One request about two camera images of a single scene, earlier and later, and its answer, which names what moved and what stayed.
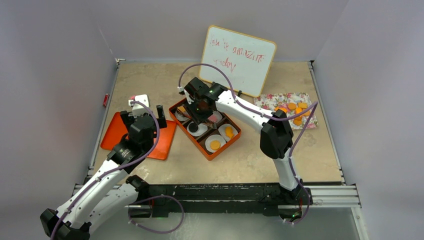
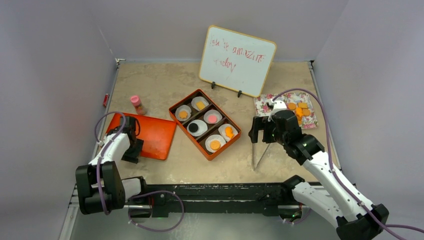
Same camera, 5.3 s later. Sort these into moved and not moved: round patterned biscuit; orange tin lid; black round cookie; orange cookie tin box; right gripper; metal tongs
Moved: metal tongs; right gripper
Not moved: round patterned biscuit; black round cookie; orange cookie tin box; orange tin lid
